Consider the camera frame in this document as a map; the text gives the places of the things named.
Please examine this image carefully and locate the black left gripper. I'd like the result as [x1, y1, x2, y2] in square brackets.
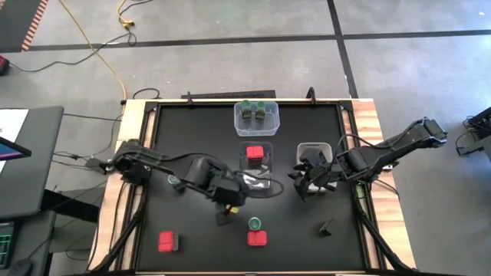
[212, 176, 248, 227]

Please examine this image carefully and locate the long yellow floor cable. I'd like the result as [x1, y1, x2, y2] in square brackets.
[57, 0, 128, 101]

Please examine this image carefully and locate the keyboard with lit keys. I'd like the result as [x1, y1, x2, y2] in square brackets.
[0, 220, 16, 270]

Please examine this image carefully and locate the grey translucent plastic bin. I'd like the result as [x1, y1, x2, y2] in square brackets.
[238, 140, 275, 193]

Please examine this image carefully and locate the clear plastic bin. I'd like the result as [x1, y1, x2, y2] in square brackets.
[233, 100, 281, 138]

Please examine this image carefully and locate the small black block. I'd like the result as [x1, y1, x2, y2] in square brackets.
[318, 218, 336, 238]

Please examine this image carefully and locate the smoked paprika tin red lid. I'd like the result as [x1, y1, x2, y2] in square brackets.
[245, 145, 265, 166]

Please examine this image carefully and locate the light wooden table side board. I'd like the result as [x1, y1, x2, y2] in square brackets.
[351, 98, 417, 270]
[88, 98, 159, 271]

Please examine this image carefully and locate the white paper sheet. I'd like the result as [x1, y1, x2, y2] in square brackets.
[0, 108, 30, 143]

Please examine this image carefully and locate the black equipment with cables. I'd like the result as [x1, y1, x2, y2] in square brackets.
[455, 106, 491, 159]

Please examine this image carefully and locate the black mat orange striped edge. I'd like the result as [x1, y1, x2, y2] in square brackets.
[0, 0, 50, 54]

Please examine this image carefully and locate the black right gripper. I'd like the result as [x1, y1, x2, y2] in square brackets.
[287, 155, 346, 203]

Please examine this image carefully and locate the white plastic bin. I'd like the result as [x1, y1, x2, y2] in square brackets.
[295, 141, 338, 194]

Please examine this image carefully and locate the tablet with lit screen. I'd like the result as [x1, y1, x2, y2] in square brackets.
[0, 134, 32, 163]

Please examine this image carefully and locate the black metal table frame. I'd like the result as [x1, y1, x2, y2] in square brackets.
[87, 87, 418, 276]

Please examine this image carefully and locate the grey desk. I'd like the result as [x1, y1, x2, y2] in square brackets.
[0, 106, 65, 220]

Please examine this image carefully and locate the dark green pepper tin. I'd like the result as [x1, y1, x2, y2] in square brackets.
[303, 148, 327, 163]

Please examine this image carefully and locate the red block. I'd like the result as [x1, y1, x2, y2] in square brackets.
[157, 230, 180, 253]
[246, 229, 269, 248]

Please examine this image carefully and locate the yellow cable with plug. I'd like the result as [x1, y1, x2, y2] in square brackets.
[117, 0, 135, 28]

